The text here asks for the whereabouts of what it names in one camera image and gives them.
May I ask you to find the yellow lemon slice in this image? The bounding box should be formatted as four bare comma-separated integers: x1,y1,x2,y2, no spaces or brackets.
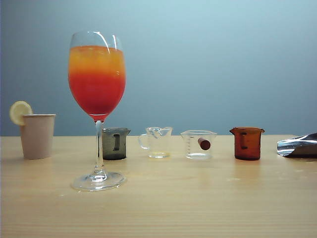
9,100,33,126

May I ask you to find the grey tinted measuring cup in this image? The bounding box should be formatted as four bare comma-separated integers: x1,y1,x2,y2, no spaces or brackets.
101,127,131,161

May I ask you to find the amber measuring cup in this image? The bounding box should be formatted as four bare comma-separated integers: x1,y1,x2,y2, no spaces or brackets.
229,126,266,161

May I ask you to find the beige paper cup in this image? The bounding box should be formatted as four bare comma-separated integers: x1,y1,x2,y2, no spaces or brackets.
19,114,56,160

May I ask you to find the wine glass with orange-red drink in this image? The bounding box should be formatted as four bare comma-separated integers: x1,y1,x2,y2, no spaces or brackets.
67,31,127,192

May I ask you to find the shiny metal scoop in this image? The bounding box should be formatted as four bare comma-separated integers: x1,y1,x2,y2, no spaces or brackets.
276,132,317,158

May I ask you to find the clear glass cup with handle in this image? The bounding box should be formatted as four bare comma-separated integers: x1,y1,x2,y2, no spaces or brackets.
138,126,174,159

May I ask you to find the clear measuring cup, wooden handle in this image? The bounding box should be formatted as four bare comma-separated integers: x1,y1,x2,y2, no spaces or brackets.
180,130,218,160

